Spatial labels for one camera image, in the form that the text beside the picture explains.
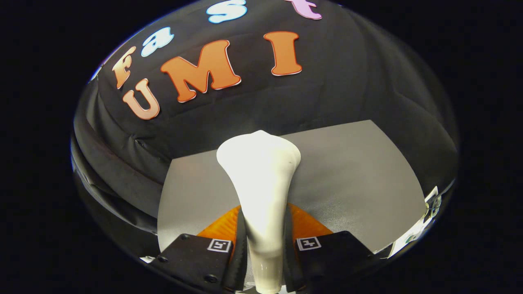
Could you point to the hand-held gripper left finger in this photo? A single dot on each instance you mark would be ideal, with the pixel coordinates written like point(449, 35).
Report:
point(241, 253)

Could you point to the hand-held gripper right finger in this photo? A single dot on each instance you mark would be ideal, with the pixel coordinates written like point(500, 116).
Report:
point(289, 253)

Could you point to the grey drawer cabinet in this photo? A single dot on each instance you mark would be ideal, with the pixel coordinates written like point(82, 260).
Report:
point(347, 171)

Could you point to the white garment steamer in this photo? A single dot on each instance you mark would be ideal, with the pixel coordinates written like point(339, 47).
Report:
point(261, 183)

